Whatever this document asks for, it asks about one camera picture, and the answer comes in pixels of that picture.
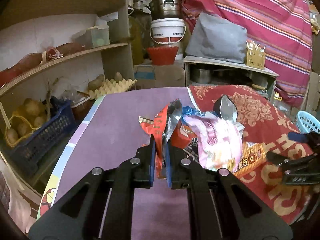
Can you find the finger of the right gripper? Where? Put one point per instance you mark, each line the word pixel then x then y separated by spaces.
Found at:
pixel 277 159
pixel 303 138

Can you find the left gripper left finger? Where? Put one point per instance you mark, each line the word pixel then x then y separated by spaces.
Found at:
pixel 100 205

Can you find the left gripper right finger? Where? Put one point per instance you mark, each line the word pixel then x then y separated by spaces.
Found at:
pixel 220 205

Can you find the orange biscuit wrapper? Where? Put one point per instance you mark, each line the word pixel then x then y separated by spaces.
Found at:
pixel 253 155

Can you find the pink white snack bag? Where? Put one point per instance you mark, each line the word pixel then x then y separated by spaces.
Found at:
pixel 219 141

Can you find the black white patterned packet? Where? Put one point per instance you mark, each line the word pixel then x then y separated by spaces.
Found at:
pixel 191 151

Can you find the black silver foil bag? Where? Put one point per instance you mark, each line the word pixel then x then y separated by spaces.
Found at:
pixel 225 109

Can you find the red silver foil wrapper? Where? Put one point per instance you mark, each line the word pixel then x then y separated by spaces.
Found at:
pixel 167 126

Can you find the blue plastic bag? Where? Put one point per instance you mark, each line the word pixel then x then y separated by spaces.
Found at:
pixel 187 110

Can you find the light blue plastic basket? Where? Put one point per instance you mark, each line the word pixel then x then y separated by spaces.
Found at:
pixel 307 123

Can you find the red gold patterned towel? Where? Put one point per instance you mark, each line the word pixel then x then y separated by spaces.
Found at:
pixel 265 125

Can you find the clear yellow label bottle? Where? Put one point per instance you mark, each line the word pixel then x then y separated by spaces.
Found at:
pixel 279 103

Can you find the purple table mat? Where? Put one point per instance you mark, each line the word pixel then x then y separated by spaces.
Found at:
pixel 110 135

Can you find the yellow chopstick holder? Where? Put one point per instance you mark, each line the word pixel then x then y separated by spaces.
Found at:
pixel 255 55

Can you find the dark blue plastic crate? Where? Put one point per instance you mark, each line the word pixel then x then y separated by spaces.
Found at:
pixel 28 153

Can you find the steel pot in shelf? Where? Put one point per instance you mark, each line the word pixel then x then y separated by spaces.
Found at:
pixel 202 76

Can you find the yellow net potato bag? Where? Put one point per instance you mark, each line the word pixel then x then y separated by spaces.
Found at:
pixel 24 121

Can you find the grey low shelf unit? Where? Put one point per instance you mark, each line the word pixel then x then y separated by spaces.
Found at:
pixel 229 73

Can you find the yellow egg tray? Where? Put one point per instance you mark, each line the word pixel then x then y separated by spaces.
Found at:
pixel 99 87

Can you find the striped pink red curtain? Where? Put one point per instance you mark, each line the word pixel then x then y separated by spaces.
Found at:
pixel 281 27

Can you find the cardboard box blue label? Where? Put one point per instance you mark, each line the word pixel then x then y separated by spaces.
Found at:
pixel 144 72

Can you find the red plastic basket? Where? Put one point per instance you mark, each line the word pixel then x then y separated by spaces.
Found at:
pixel 162 56

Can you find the clear plastic storage box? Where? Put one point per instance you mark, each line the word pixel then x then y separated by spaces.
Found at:
pixel 93 37

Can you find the white red plastic bucket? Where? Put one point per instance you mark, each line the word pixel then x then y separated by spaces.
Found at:
pixel 167 31

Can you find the yellow oil jug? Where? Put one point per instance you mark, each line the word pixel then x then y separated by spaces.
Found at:
pixel 136 39

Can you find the steel cooking pot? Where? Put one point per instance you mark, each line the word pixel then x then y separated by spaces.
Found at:
pixel 166 9

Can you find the wooden handled pan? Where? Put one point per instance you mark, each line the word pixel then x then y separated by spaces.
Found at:
pixel 259 88

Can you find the wooden wall shelf unit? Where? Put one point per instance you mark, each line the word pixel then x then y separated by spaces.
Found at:
pixel 39 60

